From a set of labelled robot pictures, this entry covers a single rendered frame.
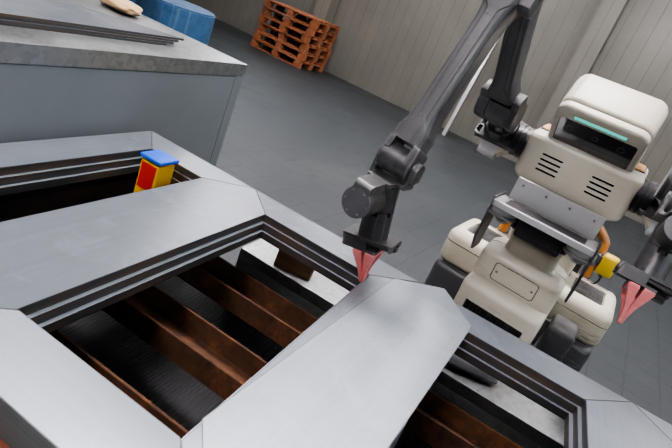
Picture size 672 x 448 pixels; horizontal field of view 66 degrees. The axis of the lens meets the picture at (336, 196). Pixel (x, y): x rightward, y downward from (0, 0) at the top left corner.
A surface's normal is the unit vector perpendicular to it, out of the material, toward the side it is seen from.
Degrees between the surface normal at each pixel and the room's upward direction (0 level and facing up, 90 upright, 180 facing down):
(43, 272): 0
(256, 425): 0
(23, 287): 0
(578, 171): 98
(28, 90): 90
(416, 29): 90
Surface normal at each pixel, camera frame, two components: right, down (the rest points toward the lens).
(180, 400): 0.36, -0.87
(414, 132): -0.39, -0.19
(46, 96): 0.84, 0.45
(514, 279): -0.56, 0.23
